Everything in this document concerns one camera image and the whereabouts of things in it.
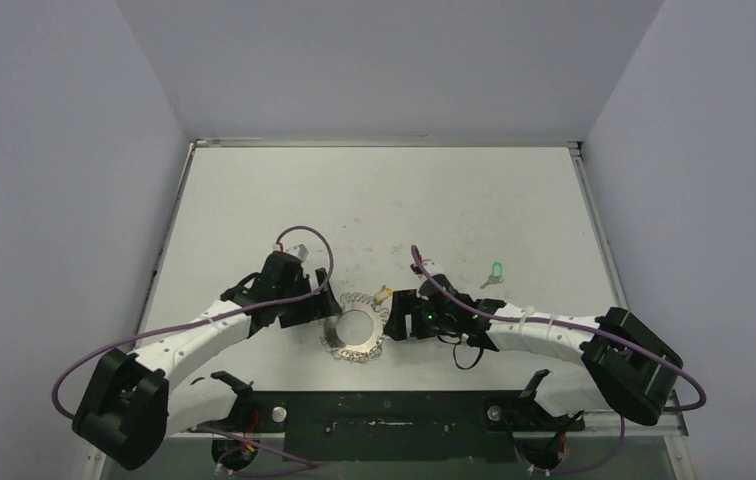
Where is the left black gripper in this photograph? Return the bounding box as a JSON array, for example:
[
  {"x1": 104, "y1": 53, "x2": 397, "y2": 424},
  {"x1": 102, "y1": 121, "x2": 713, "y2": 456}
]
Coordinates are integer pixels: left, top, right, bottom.
[{"x1": 276, "y1": 269, "x2": 340, "y2": 328}]

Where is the key with yellow tag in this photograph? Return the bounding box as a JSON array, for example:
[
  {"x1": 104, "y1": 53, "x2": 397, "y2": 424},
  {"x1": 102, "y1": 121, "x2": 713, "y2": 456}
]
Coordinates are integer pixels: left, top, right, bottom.
[{"x1": 373, "y1": 285, "x2": 394, "y2": 305}]

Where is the metal disc with key rings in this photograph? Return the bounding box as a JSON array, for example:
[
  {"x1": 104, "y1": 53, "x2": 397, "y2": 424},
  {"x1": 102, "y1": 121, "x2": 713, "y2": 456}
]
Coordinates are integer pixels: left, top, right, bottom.
[{"x1": 320, "y1": 292, "x2": 389, "y2": 363}]

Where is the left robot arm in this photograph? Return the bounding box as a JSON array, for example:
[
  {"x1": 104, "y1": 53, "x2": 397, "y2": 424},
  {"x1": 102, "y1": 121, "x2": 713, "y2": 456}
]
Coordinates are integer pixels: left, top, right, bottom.
[{"x1": 72, "y1": 245, "x2": 341, "y2": 470}]

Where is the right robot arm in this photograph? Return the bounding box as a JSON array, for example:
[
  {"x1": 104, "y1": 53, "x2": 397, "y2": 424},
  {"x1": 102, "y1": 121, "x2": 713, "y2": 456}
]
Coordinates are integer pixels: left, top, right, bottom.
[{"x1": 383, "y1": 274, "x2": 683, "y2": 429}]

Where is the key with green tag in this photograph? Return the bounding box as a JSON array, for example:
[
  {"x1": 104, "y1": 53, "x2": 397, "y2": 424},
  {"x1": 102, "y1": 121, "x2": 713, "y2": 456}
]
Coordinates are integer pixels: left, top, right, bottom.
[{"x1": 480, "y1": 261, "x2": 503, "y2": 289}]

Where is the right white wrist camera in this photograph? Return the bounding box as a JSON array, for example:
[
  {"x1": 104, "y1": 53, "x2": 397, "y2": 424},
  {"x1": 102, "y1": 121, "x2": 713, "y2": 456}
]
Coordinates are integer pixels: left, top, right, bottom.
[{"x1": 411, "y1": 259, "x2": 446, "y2": 282}]

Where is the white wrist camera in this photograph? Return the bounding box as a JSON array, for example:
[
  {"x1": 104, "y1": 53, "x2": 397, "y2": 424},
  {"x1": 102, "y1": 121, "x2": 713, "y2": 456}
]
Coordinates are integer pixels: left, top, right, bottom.
[
  {"x1": 411, "y1": 259, "x2": 446, "y2": 282},
  {"x1": 273, "y1": 242, "x2": 309, "y2": 262}
]

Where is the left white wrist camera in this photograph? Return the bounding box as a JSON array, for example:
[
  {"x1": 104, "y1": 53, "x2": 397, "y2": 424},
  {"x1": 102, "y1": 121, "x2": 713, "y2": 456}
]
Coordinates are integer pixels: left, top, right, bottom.
[{"x1": 273, "y1": 242, "x2": 309, "y2": 262}]

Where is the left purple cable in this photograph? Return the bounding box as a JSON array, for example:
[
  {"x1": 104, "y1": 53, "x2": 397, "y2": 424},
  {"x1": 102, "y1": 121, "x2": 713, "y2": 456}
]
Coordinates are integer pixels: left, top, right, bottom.
[{"x1": 51, "y1": 225, "x2": 336, "y2": 478}]

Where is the purple cable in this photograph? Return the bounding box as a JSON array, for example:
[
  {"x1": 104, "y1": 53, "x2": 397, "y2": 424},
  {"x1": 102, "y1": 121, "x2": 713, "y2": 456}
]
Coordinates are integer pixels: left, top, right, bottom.
[
  {"x1": 410, "y1": 245, "x2": 708, "y2": 477},
  {"x1": 51, "y1": 225, "x2": 336, "y2": 478}
]

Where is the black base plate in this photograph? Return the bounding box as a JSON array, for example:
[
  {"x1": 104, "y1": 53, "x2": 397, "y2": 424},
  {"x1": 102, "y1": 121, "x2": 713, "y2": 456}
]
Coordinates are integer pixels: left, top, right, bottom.
[{"x1": 210, "y1": 390, "x2": 585, "y2": 462}]

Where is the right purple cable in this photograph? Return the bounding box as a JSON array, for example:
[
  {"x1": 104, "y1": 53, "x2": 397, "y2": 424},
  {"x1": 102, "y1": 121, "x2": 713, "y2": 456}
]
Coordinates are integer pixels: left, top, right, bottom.
[{"x1": 410, "y1": 245, "x2": 708, "y2": 477}]

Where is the aluminium frame rail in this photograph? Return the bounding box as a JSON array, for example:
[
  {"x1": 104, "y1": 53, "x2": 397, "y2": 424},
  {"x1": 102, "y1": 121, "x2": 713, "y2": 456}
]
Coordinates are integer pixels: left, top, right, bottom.
[{"x1": 91, "y1": 390, "x2": 689, "y2": 440}]

